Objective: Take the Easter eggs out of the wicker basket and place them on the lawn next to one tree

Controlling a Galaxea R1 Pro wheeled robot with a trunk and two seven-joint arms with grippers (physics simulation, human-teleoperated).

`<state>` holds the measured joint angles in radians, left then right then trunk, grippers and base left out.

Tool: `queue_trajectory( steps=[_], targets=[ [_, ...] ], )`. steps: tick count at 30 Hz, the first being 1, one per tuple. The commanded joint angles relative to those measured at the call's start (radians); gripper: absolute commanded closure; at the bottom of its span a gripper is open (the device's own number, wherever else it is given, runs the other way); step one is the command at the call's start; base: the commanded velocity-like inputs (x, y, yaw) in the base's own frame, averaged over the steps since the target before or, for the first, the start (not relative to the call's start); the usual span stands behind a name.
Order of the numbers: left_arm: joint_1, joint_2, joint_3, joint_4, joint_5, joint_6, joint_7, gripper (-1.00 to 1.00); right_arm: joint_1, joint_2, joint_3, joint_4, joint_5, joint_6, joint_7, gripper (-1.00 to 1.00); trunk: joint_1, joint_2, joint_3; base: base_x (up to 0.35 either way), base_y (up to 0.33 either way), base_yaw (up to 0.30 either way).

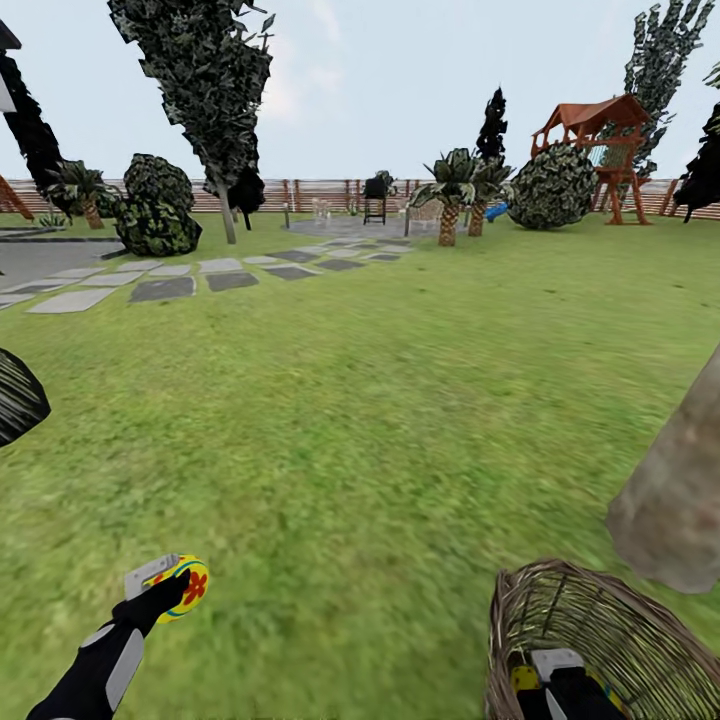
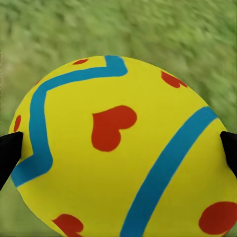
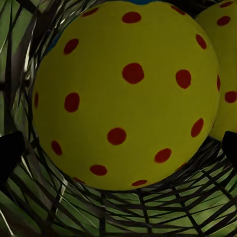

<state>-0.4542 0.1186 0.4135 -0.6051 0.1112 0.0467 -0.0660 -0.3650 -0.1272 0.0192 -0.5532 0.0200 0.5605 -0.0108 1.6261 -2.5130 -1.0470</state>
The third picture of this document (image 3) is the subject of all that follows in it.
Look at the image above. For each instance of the wicker basket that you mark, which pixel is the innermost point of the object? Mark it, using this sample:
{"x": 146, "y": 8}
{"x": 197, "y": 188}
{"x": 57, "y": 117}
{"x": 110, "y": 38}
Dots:
{"x": 13, "y": 77}

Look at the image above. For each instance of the easter egg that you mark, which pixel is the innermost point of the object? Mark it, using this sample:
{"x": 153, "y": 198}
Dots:
{"x": 219, "y": 22}
{"x": 126, "y": 94}

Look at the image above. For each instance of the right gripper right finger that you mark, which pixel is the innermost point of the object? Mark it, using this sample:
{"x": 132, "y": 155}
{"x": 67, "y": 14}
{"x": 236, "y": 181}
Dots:
{"x": 229, "y": 147}

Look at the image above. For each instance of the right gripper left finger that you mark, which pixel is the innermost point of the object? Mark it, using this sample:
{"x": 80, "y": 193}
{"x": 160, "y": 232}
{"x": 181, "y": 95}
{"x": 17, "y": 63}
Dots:
{"x": 12, "y": 146}

